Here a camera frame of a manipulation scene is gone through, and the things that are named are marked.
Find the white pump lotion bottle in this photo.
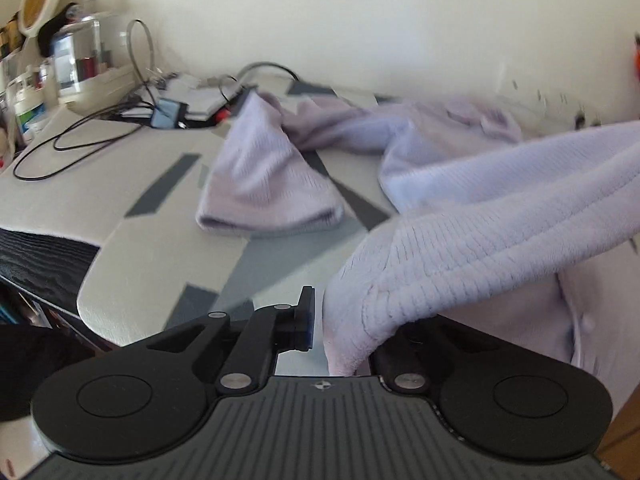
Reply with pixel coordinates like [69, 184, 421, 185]
[12, 87, 48, 136]

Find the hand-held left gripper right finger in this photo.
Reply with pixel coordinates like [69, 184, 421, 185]
[372, 312, 506, 396]

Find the small blue device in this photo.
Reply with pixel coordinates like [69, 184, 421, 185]
[152, 100, 181, 131]

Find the white desk pad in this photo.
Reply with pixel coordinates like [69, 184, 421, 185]
[0, 107, 216, 243]

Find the lilac pajama top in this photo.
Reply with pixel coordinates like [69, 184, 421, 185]
[195, 92, 640, 378]

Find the black desk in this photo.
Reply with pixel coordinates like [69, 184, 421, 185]
[0, 227, 106, 351]

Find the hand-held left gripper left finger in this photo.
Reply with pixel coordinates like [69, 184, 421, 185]
[147, 286, 317, 396]

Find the clear cosmetics organizer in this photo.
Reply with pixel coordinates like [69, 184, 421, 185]
[50, 12, 133, 103]

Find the black cable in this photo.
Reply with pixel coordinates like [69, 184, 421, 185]
[12, 17, 301, 181]

